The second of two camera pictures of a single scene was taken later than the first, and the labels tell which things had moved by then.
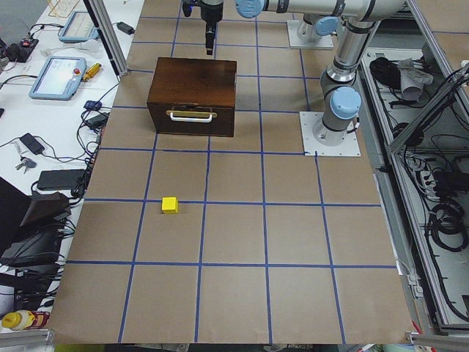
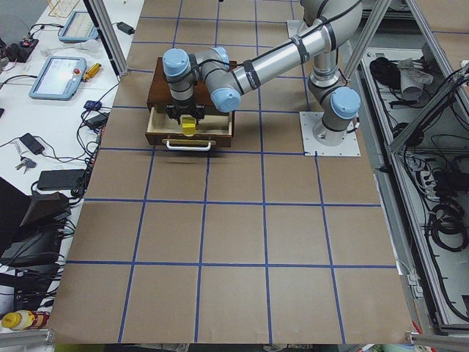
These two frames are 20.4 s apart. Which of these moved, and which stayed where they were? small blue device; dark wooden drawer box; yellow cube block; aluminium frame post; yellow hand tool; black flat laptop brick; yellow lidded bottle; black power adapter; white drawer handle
Moved: dark wooden drawer box; yellow cube block; white drawer handle
Stayed: black power adapter; yellow hand tool; aluminium frame post; yellow lidded bottle; black flat laptop brick; small blue device
